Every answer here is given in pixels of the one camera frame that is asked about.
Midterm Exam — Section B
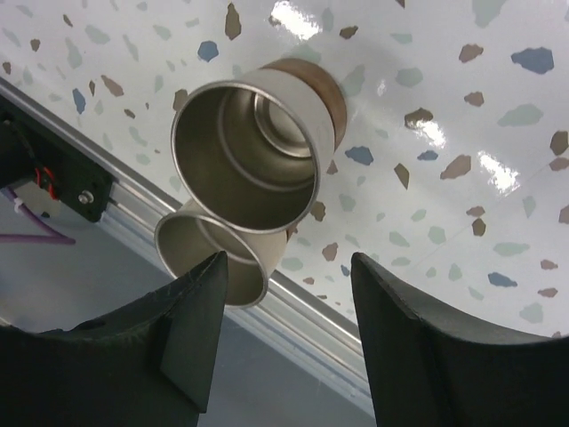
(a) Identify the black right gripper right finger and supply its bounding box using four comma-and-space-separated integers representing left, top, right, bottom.
350, 253, 568, 426

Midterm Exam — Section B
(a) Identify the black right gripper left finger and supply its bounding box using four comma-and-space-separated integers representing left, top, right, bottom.
1, 252, 228, 426

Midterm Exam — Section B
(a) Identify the steel cup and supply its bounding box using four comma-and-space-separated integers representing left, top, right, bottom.
154, 200, 288, 309
171, 58, 348, 233

